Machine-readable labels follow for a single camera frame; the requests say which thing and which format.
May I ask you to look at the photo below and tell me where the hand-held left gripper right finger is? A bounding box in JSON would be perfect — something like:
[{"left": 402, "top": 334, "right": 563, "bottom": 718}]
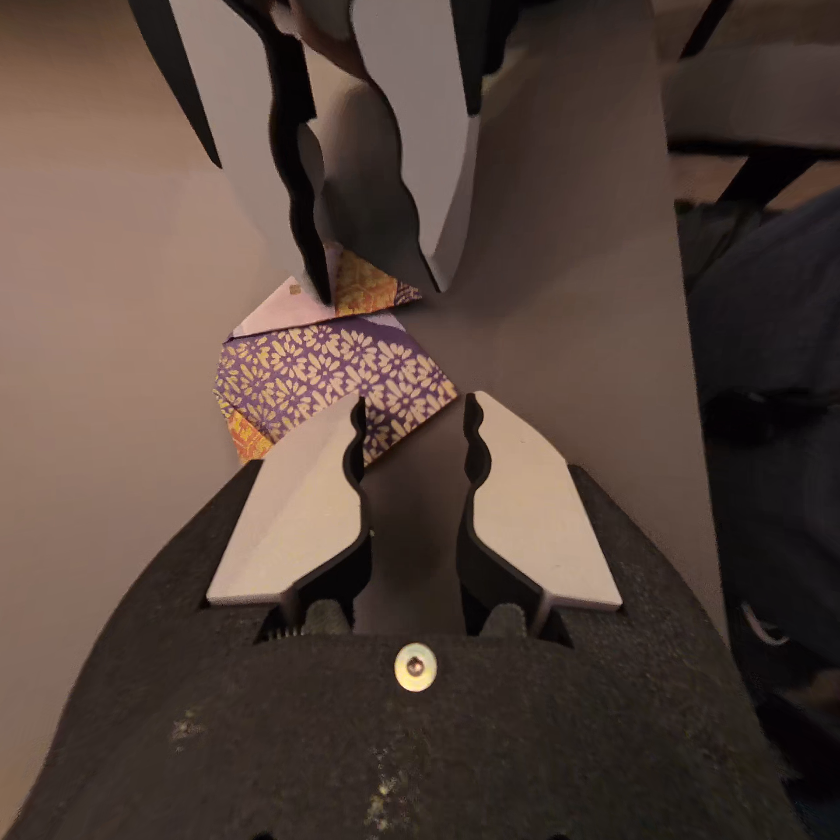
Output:
[{"left": 457, "top": 391, "right": 624, "bottom": 614}]

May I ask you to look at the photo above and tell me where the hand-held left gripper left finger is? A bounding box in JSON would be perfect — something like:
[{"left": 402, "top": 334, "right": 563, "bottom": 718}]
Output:
[{"left": 205, "top": 395, "right": 374, "bottom": 608}]

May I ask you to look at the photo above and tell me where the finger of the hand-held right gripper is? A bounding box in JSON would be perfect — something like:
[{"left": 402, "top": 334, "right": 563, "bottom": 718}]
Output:
[
  {"left": 169, "top": 0, "right": 333, "bottom": 306},
  {"left": 351, "top": 0, "right": 484, "bottom": 294}
]

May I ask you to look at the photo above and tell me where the patterned purple orange origami paper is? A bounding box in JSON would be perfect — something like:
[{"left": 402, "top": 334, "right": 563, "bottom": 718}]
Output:
[{"left": 212, "top": 241, "right": 458, "bottom": 468}]

